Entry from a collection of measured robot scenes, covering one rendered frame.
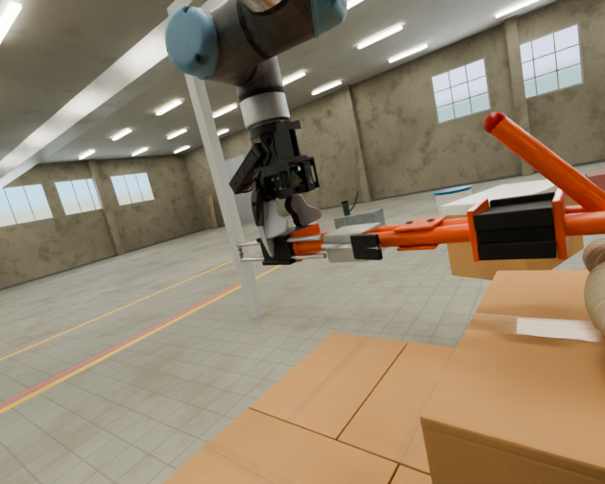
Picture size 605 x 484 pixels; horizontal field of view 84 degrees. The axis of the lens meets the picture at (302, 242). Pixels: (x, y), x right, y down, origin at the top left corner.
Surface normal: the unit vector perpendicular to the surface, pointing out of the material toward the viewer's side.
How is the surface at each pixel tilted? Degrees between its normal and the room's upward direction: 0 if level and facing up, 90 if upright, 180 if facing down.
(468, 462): 90
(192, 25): 90
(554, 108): 90
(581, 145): 90
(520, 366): 0
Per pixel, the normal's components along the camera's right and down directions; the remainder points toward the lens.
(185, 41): -0.44, 0.26
